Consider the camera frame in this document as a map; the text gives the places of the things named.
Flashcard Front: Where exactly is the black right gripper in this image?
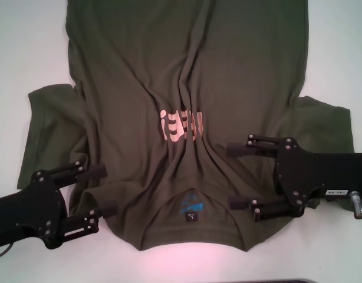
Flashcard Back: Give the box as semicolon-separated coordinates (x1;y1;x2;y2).
226;133;362;223

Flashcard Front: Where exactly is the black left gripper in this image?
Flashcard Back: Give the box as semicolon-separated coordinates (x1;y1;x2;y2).
0;160;117;250

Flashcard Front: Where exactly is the dark green printed t-shirt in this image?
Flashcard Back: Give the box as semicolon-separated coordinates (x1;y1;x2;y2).
17;0;355;261

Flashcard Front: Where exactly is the silver metal knob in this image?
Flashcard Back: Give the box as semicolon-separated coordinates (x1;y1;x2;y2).
350;190;362;219

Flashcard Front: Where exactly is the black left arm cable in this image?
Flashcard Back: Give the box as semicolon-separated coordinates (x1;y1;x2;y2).
0;240;12;261

